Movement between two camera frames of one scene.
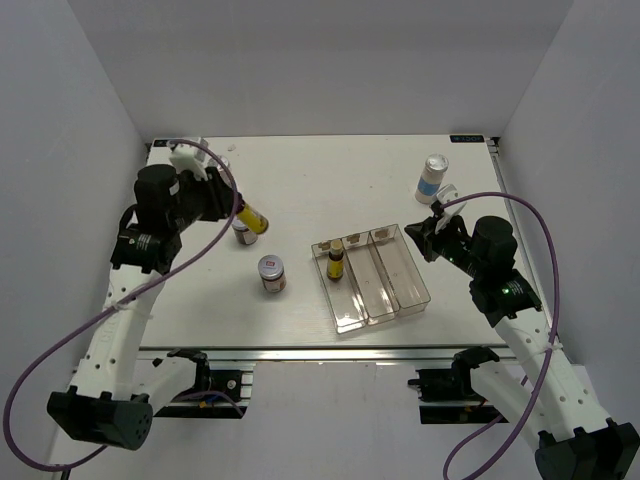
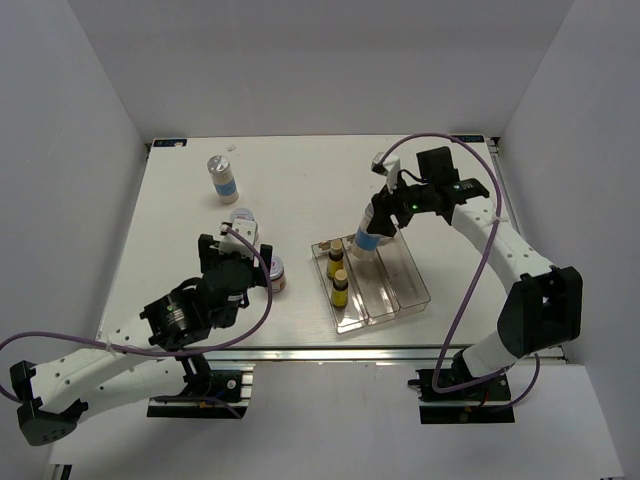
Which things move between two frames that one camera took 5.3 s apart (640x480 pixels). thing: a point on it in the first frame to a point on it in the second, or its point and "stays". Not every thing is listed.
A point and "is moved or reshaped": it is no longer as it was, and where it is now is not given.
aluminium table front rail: (334, 354) stays
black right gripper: (425, 237) to (384, 205)
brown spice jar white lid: (272, 272) stays
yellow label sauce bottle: (335, 265) stays
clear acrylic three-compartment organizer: (380, 280) stays
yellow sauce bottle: (254, 221) to (340, 291)
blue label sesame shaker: (431, 178) is moved or reshaped
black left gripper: (219, 194) to (211, 257)
